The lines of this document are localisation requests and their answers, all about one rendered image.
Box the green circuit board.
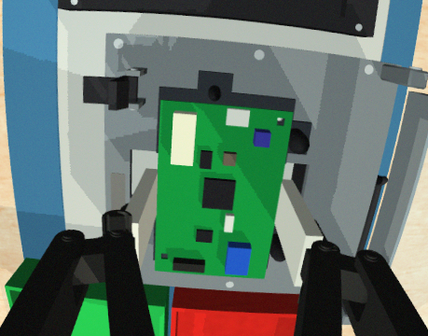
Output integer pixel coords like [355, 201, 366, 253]
[155, 100, 294, 279]

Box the green open-top bin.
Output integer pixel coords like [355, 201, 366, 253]
[5, 258, 170, 336]

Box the red open bin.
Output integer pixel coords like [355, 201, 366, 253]
[171, 287, 299, 336]

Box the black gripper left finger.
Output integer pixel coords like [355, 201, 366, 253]
[0, 168, 158, 336]

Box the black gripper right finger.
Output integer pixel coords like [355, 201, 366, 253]
[274, 179, 428, 336]

